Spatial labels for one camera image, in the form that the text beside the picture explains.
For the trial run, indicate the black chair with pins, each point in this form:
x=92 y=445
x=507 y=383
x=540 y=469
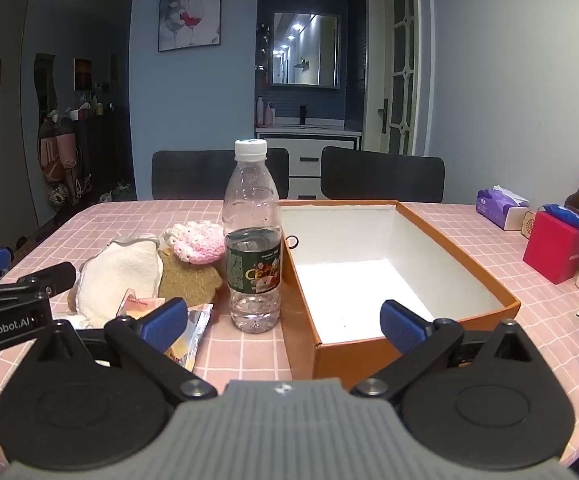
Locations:
x=382 y=175
x=194 y=172

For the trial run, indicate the clear plastic water bottle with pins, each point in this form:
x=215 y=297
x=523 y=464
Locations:
x=252 y=210

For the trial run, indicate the pink toiletry bottle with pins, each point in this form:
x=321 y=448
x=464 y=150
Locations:
x=269 y=116
x=260 y=112

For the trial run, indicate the wine glass wall picture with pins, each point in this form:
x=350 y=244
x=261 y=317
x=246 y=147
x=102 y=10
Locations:
x=189 y=10

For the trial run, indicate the white glazed door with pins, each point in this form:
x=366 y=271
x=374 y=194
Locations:
x=394 y=60

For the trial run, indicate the small wicker basket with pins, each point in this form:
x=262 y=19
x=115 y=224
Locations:
x=530 y=222

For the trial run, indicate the brown plush toy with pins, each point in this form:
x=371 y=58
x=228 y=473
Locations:
x=72 y=301

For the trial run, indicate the pink tote bag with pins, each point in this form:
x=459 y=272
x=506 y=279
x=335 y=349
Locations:
x=62 y=152

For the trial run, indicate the square wall mirror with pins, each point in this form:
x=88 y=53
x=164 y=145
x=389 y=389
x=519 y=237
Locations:
x=305 y=50

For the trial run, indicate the wooden box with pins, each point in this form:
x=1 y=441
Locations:
x=369 y=280

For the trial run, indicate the wavy wall mirror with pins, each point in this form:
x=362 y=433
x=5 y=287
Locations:
x=44 y=85

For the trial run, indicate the foil snack packet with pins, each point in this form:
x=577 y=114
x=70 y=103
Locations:
x=197 y=325

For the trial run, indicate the purple tissue pack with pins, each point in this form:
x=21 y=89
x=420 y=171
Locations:
x=497 y=207

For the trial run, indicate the blue packet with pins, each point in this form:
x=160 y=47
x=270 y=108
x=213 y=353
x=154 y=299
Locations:
x=569 y=216

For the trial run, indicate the dark framed picture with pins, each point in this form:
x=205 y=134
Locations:
x=83 y=74

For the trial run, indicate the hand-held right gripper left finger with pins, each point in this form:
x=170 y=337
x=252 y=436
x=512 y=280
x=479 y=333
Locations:
x=162 y=325

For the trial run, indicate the red box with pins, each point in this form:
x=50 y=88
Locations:
x=554 y=250

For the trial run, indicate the brown coarse cloth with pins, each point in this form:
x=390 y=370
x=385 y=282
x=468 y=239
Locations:
x=189 y=280

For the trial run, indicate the white terry cloth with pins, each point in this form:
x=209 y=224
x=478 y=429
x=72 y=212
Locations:
x=119 y=275

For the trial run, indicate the pink checkered tablecloth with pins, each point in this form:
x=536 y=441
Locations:
x=249 y=355

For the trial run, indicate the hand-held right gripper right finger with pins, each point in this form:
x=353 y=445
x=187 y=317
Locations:
x=403 y=326

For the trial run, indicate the white vanity cabinet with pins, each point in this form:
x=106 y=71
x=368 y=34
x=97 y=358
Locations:
x=309 y=160

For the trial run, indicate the black faucet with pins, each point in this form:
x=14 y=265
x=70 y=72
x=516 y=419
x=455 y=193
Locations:
x=303 y=115

